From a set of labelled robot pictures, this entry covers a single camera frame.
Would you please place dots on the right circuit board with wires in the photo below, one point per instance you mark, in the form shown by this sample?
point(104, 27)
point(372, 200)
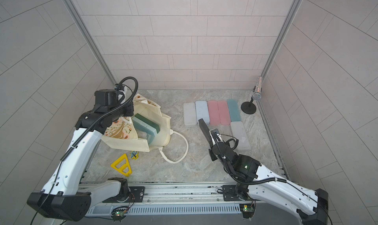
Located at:
point(247, 210)

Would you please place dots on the dark green pencil case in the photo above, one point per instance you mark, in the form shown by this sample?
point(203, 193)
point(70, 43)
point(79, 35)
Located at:
point(150, 125)

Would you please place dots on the floral canvas tote bag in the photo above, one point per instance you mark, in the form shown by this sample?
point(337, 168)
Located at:
point(123, 135)

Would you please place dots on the circuit board with wires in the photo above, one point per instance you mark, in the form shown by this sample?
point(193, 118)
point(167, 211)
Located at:
point(247, 210)
point(119, 213)

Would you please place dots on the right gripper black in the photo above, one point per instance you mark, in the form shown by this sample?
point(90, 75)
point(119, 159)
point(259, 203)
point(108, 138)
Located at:
point(211, 153)

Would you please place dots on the dark grey pencil case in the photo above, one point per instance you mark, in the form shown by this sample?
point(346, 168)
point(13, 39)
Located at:
point(205, 130)

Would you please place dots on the yellow triangular plastic tool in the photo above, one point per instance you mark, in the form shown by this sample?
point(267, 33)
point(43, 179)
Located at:
point(122, 166)

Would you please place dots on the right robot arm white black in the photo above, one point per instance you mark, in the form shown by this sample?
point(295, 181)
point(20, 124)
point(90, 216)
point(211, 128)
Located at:
point(254, 181)

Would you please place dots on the glitter microphone on stand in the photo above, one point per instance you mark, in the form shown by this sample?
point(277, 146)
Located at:
point(250, 107)

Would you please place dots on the grey teal pencil case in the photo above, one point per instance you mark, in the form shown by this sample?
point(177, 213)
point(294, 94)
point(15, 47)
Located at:
point(148, 135)

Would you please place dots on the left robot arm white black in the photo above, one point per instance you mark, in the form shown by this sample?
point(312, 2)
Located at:
point(61, 198)

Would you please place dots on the white glossy tin pencil case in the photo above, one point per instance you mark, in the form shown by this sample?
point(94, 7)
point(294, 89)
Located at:
point(190, 118)

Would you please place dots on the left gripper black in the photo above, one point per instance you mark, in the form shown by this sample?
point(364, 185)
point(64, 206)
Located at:
point(130, 112)

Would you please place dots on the small round yellow sticker toy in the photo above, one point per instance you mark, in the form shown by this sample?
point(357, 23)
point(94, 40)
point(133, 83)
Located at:
point(134, 155)

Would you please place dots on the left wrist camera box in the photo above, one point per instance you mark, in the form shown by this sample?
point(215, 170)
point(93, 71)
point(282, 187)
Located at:
point(106, 97)

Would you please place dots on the teal translucent pencil case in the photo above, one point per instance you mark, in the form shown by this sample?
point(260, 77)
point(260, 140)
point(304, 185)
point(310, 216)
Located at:
point(234, 112)

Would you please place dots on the pale mint pencil case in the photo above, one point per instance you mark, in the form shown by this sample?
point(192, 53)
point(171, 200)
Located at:
point(202, 111)

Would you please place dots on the aluminium mounting rail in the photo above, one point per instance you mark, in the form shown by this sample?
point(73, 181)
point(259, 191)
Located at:
point(183, 192)

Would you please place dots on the pink translucent pencil case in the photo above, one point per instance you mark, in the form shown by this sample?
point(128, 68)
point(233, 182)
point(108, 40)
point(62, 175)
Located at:
point(224, 113)

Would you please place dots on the left circuit board with wires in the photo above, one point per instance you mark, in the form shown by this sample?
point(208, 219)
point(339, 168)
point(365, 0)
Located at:
point(119, 213)

